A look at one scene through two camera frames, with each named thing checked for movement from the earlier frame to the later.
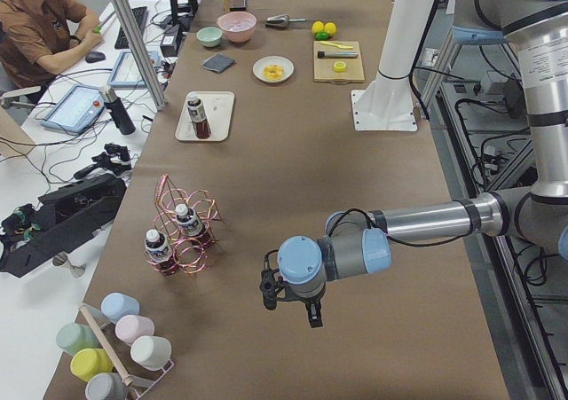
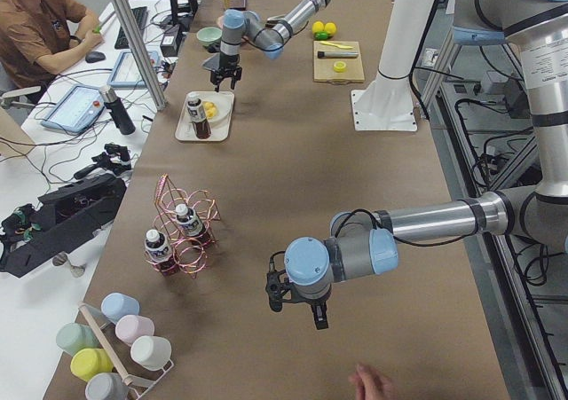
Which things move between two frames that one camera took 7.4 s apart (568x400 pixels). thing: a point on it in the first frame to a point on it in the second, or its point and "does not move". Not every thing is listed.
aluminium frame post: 137,44 does not move
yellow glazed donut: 273,72 to 211,109
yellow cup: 88,363 does not move
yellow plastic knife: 343,47 does not move
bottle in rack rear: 190,223 does not move
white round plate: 272,69 to 210,109
